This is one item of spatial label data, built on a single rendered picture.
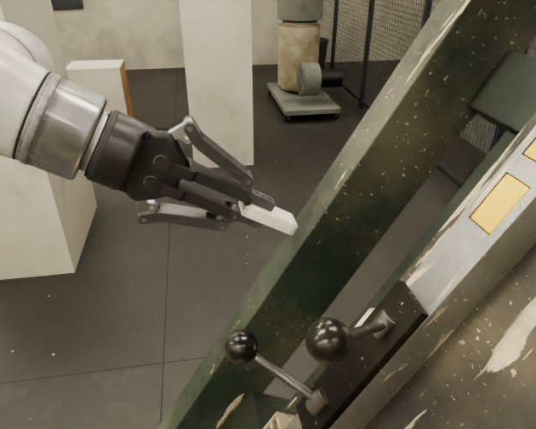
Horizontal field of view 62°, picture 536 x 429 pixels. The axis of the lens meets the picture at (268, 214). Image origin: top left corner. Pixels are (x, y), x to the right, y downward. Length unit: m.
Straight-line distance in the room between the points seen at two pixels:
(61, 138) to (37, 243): 2.70
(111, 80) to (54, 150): 4.95
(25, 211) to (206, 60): 1.97
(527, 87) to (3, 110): 0.53
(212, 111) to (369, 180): 3.61
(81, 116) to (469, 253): 0.37
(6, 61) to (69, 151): 0.09
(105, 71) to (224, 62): 1.72
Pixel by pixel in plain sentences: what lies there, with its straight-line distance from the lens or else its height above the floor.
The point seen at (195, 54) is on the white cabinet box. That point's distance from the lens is 4.07.
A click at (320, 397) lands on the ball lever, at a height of 1.41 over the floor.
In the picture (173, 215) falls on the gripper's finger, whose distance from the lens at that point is 0.50.
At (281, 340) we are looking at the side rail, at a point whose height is 1.27.
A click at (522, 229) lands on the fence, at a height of 1.62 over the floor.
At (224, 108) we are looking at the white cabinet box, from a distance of 4.19.
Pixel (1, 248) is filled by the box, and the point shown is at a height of 0.24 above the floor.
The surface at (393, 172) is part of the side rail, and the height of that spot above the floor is 1.56.
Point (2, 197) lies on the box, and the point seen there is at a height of 0.59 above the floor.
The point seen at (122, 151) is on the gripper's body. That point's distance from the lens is 0.44.
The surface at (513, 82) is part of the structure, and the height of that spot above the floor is 1.69.
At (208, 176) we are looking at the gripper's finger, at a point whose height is 1.61.
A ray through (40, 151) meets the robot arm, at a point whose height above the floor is 1.67.
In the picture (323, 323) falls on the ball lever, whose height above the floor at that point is 1.56.
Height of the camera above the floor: 1.82
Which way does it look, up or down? 31 degrees down
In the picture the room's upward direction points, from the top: straight up
